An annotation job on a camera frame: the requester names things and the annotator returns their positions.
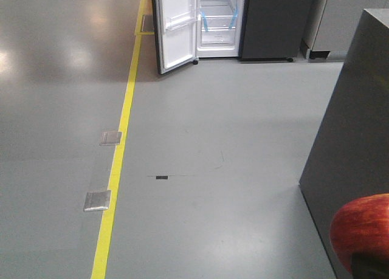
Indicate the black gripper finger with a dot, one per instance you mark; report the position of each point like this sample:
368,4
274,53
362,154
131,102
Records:
364,267

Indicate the red yellow apple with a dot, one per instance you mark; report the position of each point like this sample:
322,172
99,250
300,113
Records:
361,227

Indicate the grey kitchen island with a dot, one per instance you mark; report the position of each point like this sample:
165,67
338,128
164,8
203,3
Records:
349,156

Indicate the fridge body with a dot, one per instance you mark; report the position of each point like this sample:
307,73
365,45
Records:
252,30

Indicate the metal floor socket plate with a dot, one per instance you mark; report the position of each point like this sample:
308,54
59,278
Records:
97,201
109,138

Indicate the open fridge door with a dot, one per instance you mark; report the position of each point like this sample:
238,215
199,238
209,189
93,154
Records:
175,27

